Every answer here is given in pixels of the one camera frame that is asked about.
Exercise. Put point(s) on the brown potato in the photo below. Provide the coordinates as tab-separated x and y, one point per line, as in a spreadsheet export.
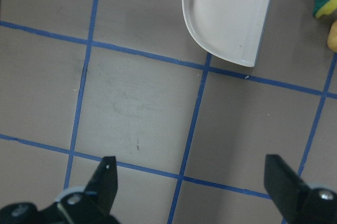
332	37

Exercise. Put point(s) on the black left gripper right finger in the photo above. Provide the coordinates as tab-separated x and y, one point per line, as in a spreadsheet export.
297	201

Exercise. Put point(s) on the beige plastic dustpan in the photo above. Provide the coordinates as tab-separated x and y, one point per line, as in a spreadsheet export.
228	29

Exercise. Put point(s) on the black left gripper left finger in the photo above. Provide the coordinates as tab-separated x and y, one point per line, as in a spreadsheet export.
91	205

